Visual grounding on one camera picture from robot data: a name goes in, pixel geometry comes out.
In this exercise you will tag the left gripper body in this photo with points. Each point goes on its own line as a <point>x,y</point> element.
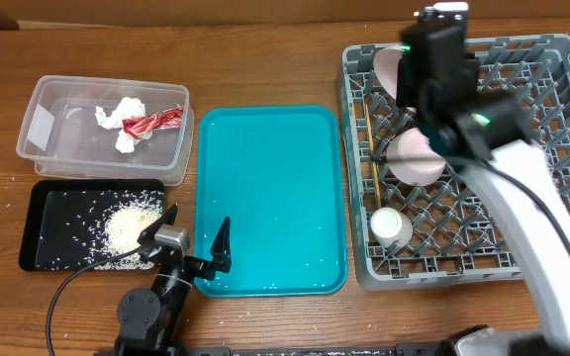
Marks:
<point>196,267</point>

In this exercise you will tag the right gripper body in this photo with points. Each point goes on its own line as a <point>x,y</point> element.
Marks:
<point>405,94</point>

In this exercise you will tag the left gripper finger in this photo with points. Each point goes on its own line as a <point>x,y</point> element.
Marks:
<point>221,248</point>
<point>168,217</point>

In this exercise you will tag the pile of rice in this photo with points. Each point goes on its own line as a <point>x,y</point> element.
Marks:
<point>79,228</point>

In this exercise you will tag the large white plate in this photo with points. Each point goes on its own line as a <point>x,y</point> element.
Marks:
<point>386,66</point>

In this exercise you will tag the small pink plate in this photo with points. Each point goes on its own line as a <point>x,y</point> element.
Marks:
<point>411,159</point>

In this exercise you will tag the red snack wrapper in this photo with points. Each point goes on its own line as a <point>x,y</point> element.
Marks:
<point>141,127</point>

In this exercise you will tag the white napkin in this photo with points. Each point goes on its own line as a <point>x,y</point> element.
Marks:
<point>128,108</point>

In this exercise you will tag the wooden chopstick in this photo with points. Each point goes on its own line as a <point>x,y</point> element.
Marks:
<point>374,163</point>

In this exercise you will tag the white cup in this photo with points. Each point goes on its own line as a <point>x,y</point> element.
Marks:
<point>390,226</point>

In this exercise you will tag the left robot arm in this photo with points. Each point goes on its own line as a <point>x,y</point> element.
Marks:
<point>148,316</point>

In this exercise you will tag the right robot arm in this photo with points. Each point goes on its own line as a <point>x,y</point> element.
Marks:
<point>489,140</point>

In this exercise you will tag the grey dishwasher rack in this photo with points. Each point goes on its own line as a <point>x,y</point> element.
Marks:
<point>455,240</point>

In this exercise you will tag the teal serving tray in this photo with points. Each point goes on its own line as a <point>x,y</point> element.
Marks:
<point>276,173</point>

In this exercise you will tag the black rectangular tray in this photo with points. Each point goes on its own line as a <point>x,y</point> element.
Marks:
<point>38,199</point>

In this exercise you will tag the clear plastic bin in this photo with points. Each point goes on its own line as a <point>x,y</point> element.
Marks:
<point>61,134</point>

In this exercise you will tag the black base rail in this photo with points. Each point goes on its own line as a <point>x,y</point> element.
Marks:
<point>402,349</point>

